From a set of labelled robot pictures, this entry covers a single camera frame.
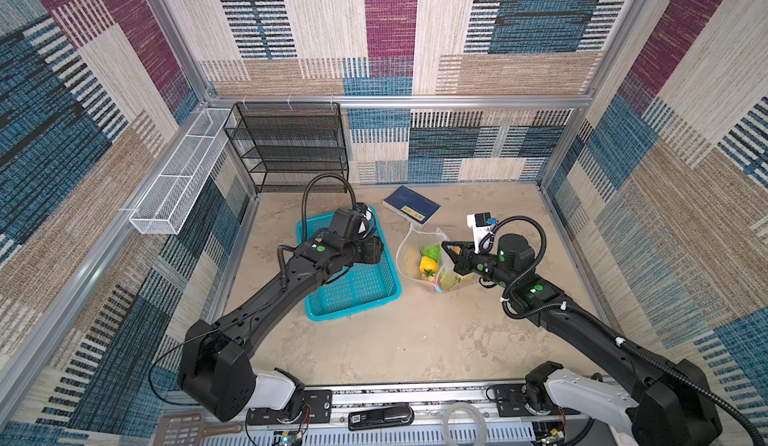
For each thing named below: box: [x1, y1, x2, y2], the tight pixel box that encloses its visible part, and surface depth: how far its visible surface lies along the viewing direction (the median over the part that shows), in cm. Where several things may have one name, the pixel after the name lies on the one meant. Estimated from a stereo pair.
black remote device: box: [348, 404, 415, 431], surface depth 73 cm
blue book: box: [382, 185, 441, 228], surface depth 114 cm
